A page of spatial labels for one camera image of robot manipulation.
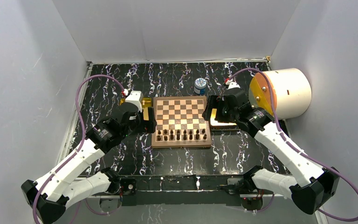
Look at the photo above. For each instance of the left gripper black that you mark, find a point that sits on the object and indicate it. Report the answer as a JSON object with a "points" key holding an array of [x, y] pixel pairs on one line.
{"points": [[147, 126]]}

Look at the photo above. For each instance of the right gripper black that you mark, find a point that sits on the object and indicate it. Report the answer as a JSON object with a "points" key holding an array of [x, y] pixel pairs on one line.
{"points": [[214, 101]]}

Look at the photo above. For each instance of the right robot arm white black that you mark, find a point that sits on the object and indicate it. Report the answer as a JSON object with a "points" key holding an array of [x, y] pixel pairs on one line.
{"points": [[309, 185]]}

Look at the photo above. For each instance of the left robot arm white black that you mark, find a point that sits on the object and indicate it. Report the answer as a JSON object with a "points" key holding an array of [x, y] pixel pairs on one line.
{"points": [[50, 195]]}

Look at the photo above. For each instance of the wooden chess board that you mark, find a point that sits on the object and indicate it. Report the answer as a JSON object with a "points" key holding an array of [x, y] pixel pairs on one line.
{"points": [[180, 113]]}

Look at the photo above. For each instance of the left gold tin tray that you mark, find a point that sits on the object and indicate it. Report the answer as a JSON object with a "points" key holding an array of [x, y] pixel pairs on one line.
{"points": [[143, 103]]}

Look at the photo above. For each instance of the gold tin tray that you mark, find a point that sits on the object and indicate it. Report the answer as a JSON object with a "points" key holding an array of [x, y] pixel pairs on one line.
{"points": [[143, 103], [215, 125]]}

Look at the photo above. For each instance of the right gold tin tray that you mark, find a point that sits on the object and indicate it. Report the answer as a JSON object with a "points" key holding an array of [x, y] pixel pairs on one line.
{"points": [[215, 125]]}

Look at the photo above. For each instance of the blue white small jar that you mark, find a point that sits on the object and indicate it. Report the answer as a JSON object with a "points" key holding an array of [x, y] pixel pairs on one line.
{"points": [[199, 86]]}

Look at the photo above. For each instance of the white cylinder orange lid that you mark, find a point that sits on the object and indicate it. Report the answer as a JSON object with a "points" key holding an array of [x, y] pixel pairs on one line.
{"points": [[290, 89]]}

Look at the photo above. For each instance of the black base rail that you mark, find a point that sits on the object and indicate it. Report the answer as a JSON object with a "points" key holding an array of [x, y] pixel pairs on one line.
{"points": [[229, 190]]}

